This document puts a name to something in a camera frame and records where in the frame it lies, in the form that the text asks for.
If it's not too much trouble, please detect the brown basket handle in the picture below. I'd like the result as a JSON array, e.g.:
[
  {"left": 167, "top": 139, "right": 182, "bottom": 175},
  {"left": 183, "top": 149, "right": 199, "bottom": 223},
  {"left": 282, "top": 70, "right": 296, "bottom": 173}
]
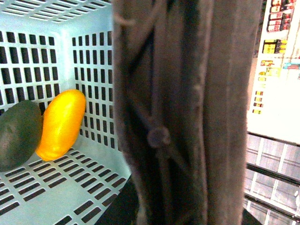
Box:
[{"left": 112, "top": 0, "right": 262, "bottom": 225}]

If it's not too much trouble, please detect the yellow mango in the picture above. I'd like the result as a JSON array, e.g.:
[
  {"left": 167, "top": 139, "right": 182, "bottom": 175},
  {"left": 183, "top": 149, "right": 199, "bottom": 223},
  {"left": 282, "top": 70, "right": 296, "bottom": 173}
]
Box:
[{"left": 36, "top": 89, "right": 86, "bottom": 161}]

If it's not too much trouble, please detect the light blue plastic basket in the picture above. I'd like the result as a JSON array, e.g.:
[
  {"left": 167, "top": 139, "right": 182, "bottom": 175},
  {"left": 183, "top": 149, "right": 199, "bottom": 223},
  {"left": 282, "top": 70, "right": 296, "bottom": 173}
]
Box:
[{"left": 0, "top": 0, "right": 130, "bottom": 225}]

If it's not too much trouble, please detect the green avocado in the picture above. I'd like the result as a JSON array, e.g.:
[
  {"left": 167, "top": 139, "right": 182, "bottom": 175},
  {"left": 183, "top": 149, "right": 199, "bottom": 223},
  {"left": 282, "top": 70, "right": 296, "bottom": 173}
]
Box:
[{"left": 0, "top": 100, "right": 43, "bottom": 172}]

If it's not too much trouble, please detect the white product shelf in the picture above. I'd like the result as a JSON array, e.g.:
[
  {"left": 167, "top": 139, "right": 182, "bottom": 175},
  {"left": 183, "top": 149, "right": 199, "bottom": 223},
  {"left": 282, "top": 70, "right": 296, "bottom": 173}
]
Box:
[{"left": 247, "top": 0, "right": 300, "bottom": 144}]

